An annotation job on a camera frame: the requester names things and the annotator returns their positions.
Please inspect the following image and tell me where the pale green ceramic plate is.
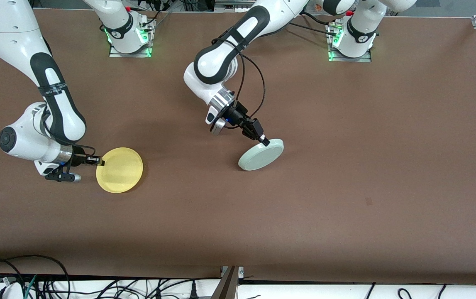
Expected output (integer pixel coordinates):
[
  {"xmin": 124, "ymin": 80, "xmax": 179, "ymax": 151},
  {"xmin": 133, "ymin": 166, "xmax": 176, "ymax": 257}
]
[{"xmin": 238, "ymin": 139, "xmax": 285, "ymax": 172}]

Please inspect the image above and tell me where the yellow plate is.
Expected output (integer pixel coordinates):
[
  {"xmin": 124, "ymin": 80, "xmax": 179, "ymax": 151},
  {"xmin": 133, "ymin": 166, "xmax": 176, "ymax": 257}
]
[{"xmin": 96, "ymin": 147, "xmax": 144, "ymax": 194}]

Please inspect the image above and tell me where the grey equipment box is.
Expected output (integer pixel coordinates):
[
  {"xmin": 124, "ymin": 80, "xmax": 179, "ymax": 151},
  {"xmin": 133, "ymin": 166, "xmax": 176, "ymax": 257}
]
[{"xmin": 214, "ymin": 0, "xmax": 263, "ymax": 10}]

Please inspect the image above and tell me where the black right arm wrist cable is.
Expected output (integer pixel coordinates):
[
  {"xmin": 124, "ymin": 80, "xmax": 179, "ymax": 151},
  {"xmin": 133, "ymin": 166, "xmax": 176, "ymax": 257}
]
[{"xmin": 72, "ymin": 144, "xmax": 96, "ymax": 157}]

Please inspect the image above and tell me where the black arm wrist cable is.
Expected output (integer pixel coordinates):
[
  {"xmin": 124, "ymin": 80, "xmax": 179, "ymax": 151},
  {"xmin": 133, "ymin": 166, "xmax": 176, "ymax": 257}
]
[
  {"xmin": 72, "ymin": 144, "xmax": 96, "ymax": 157},
  {"xmin": 212, "ymin": 37, "xmax": 266, "ymax": 119}
]

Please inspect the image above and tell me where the black left arm wrist cable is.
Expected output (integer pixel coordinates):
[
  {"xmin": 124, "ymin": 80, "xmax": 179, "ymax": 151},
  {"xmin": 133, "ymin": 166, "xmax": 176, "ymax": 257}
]
[{"xmin": 212, "ymin": 37, "xmax": 266, "ymax": 119}]

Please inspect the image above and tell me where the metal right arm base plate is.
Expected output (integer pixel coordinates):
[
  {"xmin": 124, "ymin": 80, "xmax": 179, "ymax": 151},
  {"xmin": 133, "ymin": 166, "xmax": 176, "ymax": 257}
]
[{"xmin": 108, "ymin": 19, "xmax": 156, "ymax": 58}]

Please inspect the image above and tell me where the large black looped cable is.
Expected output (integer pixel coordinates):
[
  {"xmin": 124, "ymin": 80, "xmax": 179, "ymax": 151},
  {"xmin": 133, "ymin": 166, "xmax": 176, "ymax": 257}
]
[{"xmin": 0, "ymin": 255, "xmax": 71, "ymax": 299}]

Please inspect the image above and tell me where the long black base cable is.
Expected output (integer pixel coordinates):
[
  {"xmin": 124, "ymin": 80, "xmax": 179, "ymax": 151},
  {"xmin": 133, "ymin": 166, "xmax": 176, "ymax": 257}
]
[{"xmin": 288, "ymin": 22, "xmax": 334, "ymax": 36}]

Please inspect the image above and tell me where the short black base cable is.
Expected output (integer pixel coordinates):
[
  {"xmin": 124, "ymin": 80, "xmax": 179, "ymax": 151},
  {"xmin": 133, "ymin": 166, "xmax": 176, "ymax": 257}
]
[{"xmin": 301, "ymin": 12, "xmax": 334, "ymax": 26}]

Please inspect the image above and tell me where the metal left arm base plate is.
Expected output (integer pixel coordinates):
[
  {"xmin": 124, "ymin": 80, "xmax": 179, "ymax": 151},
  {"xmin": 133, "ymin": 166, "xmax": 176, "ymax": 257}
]
[{"xmin": 326, "ymin": 23, "xmax": 373, "ymax": 63}]

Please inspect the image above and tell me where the green cable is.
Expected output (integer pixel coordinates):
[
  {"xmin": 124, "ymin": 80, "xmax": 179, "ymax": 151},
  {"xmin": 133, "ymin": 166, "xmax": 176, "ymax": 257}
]
[{"xmin": 24, "ymin": 274, "xmax": 38, "ymax": 299}]

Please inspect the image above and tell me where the aluminium profile post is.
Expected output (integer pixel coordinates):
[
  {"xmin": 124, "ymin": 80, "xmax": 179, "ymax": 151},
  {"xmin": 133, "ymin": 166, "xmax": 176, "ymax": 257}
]
[{"xmin": 211, "ymin": 266, "xmax": 245, "ymax": 299}]

